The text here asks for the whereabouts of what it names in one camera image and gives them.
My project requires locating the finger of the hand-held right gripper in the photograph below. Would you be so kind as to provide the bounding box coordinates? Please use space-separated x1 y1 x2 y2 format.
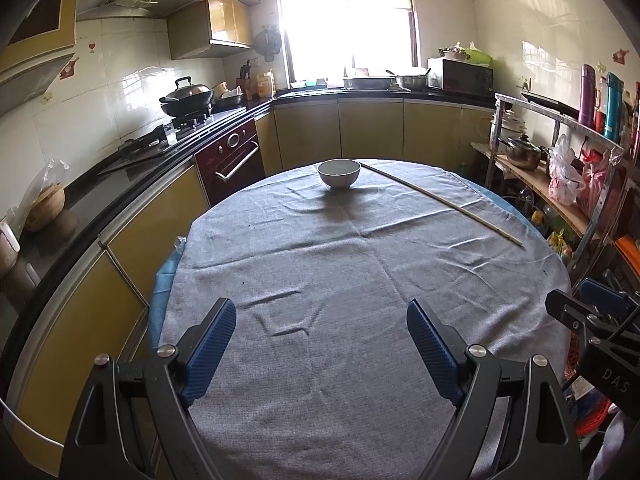
577 278 640 316
545 289 621 341

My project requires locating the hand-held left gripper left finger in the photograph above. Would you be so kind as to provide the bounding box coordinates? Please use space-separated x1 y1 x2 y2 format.
59 297 237 480

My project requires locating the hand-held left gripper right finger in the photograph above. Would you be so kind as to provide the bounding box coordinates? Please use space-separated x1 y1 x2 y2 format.
406 298 586 480

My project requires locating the red plastic basket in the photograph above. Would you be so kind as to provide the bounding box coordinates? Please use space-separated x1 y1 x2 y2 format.
562 355 621 438

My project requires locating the yellow packet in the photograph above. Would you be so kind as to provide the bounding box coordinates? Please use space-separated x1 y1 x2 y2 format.
545 230 573 261

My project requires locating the blue under cloth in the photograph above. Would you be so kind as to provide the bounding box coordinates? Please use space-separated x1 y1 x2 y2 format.
149 180 548 351

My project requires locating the grey tablecloth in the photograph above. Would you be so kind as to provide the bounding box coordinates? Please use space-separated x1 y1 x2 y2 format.
159 158 572 480

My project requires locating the white and pink plastic bag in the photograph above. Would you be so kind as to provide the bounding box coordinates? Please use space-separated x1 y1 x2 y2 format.
547 134 587 207

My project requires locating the long wooden stick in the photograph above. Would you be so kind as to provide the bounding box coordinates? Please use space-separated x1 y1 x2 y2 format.
361 162 523 247

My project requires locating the steel pot with lid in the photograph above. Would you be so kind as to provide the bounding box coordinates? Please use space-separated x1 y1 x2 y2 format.
500 134 548 171

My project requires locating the metal storage rack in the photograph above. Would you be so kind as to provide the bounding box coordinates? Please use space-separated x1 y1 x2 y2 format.
470 92 640 281

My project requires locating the blue thermos bottle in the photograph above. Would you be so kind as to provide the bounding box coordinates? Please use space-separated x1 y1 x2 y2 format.
602 72 624 142

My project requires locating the black kitchen countertop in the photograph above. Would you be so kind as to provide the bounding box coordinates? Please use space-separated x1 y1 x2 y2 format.
0 87 496 401

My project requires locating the dark red oven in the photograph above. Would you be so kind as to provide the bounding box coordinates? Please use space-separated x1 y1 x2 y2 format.
194 120 266 207

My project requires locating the flat black cooker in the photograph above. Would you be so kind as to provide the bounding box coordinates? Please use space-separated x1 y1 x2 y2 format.
520 91 581 117

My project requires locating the purple thermos bottle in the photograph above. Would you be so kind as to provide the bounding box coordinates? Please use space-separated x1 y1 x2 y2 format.
579 64 597 129

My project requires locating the white ceramic bowl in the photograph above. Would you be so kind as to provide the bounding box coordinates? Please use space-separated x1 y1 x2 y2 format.
317 158 362 191

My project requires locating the gas stove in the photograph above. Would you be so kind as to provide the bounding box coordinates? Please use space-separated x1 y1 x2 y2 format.
117 112 216 161

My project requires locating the brown clay pot in bag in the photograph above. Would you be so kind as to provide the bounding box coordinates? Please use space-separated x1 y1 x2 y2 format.
10 159 71 233

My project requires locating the white jar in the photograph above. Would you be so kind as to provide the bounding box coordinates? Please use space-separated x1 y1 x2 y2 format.
0 222 21 276

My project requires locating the black frying pan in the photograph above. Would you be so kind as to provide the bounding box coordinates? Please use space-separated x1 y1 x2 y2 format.
212 82 248 111

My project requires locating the microwave oven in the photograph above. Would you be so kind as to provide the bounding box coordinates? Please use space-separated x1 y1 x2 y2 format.
427 57 494 97

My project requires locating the black wok with lid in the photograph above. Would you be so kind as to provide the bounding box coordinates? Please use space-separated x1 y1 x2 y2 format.
159 76 215 117

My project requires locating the green plastic lid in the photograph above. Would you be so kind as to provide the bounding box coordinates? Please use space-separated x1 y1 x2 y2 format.
465 42 493 66

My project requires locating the knife block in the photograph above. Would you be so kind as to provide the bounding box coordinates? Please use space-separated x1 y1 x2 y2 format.
235 60 252 101

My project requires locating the metal basin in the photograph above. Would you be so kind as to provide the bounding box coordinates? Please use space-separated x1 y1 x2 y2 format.
396 72 431 92
342 75 398 91

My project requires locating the yellow hanging cabinet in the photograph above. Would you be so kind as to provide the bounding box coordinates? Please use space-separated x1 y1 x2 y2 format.
166 0 253 61

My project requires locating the kitchen window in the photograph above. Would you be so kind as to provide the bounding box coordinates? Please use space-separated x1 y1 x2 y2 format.
272 0 418 88

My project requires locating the yellow glass-door wall cabinet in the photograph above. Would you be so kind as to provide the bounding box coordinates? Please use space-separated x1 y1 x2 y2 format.
0 0 83 116

